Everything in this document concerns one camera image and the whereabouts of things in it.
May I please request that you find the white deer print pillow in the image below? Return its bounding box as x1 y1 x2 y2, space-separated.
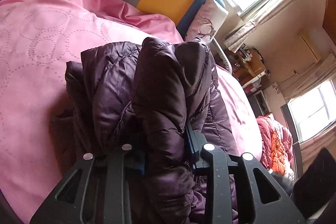
185 0 229 44

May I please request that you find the wooden desk with clutter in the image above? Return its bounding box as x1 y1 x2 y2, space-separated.
233 48 266 86

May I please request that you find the pink patterned window curtain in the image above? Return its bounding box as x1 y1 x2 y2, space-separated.
224 0 294 53

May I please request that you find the red gift bag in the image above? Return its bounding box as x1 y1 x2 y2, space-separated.
244 81 261 96

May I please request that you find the red ruffled blanket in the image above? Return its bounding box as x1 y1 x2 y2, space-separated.
256 116 295 180

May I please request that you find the purple quilted down jacket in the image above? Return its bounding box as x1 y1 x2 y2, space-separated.
50 38 238 223

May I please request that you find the grey curved bed rail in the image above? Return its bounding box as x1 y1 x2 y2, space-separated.
211 38 233 75

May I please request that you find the white low cabinet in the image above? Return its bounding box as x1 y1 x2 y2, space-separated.
247 90 271 118

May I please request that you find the black cushion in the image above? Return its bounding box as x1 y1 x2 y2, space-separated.
293 148 335 219

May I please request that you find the side window curtain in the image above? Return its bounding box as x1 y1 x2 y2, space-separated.
277 52 335 102

